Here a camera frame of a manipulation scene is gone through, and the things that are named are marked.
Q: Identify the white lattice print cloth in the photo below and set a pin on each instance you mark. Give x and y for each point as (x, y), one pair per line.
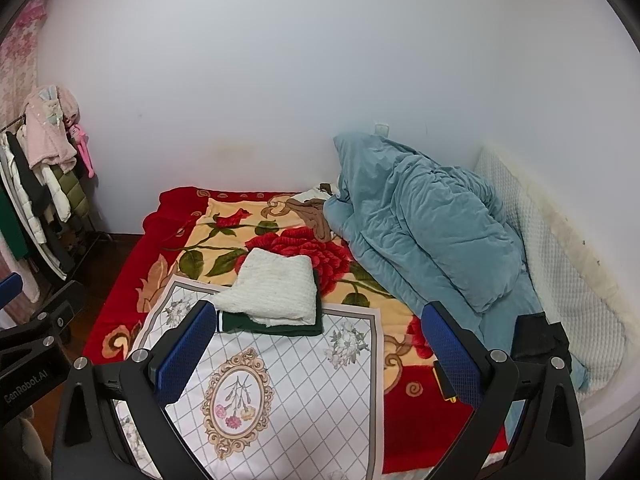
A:
(300, 385)

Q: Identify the person's grey clothing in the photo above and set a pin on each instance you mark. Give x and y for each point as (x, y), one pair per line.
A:
(20, 452)

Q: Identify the white knit sweater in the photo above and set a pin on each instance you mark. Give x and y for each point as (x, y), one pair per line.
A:
(275, 280)

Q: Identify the white wall socket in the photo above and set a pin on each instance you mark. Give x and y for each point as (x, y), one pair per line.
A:
(380, 128)

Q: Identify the pink floral curtain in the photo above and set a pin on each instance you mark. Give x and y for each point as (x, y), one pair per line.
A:
(20, 60)

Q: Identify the red floral blanket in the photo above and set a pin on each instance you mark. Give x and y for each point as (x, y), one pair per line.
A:
(425, 420)

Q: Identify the small white cloth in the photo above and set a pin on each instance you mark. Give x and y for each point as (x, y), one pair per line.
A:
(310, 195)

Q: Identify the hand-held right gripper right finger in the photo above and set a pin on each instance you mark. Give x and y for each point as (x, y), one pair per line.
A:
(450, 355)

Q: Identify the green garment with striped cuff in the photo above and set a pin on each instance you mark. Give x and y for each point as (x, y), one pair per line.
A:
(300, 330)

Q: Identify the hanging green garment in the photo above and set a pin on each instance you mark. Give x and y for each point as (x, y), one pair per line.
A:
(10, 230)

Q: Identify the black garment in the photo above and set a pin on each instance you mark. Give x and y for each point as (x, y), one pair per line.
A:
(540, 335)

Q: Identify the brown garment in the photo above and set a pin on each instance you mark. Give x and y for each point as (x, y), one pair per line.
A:
(315, 220)

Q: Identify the white jacket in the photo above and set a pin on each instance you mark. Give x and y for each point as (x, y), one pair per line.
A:
(57, 195)

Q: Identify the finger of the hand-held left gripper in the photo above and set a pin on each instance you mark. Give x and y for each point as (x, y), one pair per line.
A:
(9, 292)
(60, 310)

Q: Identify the yellow black tool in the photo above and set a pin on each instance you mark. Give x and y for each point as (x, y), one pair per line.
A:
(442, 385)

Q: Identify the black clothes rack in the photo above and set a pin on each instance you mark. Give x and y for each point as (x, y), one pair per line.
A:
(85, 247)

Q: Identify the blue quilt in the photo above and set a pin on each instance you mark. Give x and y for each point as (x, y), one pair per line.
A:
(425, 220)

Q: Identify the white quilted pad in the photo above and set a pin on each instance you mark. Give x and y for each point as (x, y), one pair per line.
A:
(550, 260)

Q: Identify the long white coat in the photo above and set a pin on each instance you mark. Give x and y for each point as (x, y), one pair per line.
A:
(22, 210)

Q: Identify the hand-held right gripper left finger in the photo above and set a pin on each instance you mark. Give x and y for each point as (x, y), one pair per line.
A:
(185, 355)

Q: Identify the pink fluffy jacket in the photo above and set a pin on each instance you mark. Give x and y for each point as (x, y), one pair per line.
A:
(45, 135)

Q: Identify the olive puffer vest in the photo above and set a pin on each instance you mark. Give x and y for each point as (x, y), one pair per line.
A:
(76, 195)

